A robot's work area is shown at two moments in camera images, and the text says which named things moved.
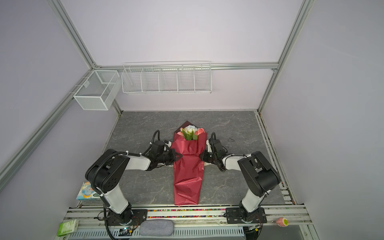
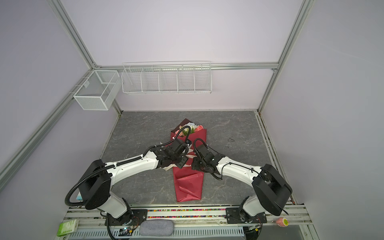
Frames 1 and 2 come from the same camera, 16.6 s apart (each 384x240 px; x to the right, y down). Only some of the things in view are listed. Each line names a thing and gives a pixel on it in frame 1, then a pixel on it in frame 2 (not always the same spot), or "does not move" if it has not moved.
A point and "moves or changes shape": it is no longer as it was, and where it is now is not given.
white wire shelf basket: [167, 77] does not move
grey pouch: [156, 227] does not move
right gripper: [204, 156] to [194, 164]
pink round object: [282, 222] does not move
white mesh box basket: [99, 91] does not move
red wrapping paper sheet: [188, 169] moves or changes shape
